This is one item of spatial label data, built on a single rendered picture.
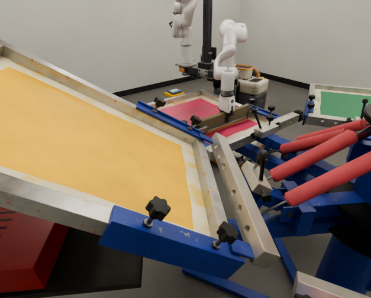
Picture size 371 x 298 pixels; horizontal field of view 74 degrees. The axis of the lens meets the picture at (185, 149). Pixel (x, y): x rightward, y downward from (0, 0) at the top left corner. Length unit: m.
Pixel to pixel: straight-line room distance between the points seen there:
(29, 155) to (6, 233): 0.32
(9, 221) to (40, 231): 0.12
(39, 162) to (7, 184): 0.12
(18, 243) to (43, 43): 4.11
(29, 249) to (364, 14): 5.09
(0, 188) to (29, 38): 4.28
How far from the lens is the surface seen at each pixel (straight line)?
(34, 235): 0.83
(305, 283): 0.59
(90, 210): 0.49
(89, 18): 4.85
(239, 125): 1.59
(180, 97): 1.97
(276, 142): 1.27
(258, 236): 0.63
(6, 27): 4.68
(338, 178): 0.85
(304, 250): 2.19
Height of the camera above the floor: 1.65
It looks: 32 degrees down
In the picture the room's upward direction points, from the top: 2 degrees counter-clockwise
